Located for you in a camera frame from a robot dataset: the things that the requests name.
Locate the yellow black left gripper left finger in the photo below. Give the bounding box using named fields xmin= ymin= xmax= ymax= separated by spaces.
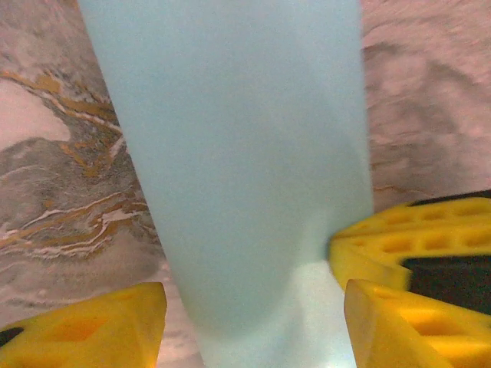
xmin=0 ymin=281 xmax=168 ymax=368

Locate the light blue paper sheet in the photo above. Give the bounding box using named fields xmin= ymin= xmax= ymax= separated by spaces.
xmin=78 ymin=0 xmax=376 ymax=368

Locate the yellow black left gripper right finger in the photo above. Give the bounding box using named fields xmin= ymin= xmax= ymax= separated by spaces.
xmin=343 ymin=278 xmax=491 ymax=368

